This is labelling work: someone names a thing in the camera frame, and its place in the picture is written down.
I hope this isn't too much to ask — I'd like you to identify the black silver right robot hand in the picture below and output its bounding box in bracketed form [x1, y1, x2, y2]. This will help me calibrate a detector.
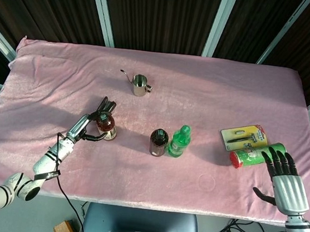
[249, 146, 310, 218]

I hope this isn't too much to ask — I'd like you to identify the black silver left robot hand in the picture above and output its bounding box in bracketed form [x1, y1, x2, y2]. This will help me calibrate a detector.
[64, 94, 113, 146]

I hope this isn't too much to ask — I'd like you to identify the red sauce bottle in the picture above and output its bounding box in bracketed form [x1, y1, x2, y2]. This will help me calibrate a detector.
[94, 111, 120, 143]

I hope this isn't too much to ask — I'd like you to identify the green plastic bottle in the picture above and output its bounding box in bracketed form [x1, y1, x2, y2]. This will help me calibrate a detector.
[166, 123, 194, 160]

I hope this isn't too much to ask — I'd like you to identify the black hair clip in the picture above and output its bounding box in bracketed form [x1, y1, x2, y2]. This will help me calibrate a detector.
[96, 95, 118, 117]

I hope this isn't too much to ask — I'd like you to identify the green chips can red lid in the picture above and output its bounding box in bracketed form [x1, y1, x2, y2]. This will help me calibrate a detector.
[227, 137, 289, 175]

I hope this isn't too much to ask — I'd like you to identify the razor blister pack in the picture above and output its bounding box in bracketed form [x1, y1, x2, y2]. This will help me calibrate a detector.
[218, 120, 270, 156]

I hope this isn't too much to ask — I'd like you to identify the steel gooseneck pitcher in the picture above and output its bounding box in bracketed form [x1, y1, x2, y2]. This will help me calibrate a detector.
[117, 69, 155, 98]

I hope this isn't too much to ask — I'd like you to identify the dark brown glass bottle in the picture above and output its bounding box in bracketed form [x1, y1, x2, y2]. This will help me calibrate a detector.
[147, 127, 170, 157]

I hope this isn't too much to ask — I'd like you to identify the pink table cloth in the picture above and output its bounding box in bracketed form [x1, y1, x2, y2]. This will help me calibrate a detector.
[0, 33, 310, 230]

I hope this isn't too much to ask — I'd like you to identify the orange floor object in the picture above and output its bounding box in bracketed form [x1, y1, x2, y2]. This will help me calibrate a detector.
[53, 218, 82, 232]

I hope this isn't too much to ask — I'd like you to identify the blue-grey chair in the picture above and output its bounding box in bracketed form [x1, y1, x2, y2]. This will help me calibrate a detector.
[79, 201, 202, 232]

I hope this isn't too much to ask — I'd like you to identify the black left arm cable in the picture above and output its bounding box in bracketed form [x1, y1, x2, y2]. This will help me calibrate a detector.
[46, 132, 95, 232]

